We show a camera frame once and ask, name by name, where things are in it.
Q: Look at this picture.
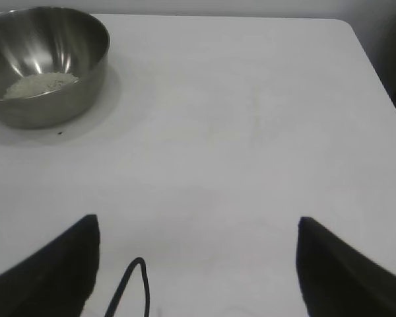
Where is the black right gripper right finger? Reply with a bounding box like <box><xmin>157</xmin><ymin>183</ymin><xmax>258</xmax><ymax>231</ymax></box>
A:
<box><xmin>295</xmin><ymin>216</ymin><xmax>396</xmax><ymax>317</ymax></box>

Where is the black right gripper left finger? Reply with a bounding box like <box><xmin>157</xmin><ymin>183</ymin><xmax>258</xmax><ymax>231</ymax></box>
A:
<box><xmin>0</xmin><ymin>214</ymin><xmax>101</xmax><ymax>317</ymax></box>

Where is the stainless steel mixing bowl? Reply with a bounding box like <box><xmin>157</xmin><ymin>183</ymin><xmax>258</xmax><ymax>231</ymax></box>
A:
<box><xmin>0</xmin><ymin>7</ymin><xmax>112</xmax><ymax>129</ymax></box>

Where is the white uncooked rice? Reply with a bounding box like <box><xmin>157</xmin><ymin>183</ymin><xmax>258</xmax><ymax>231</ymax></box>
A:
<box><xmin>3</xmin><ymin>72</ymin><xmax>81</xmax><ymax>99</ymax></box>

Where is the black long arm cable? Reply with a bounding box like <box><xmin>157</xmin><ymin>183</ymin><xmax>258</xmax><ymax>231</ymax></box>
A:
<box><xmin>104</xmin><ymin>257</ymin><xmax>150</xmax><ymax>317</ymax></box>

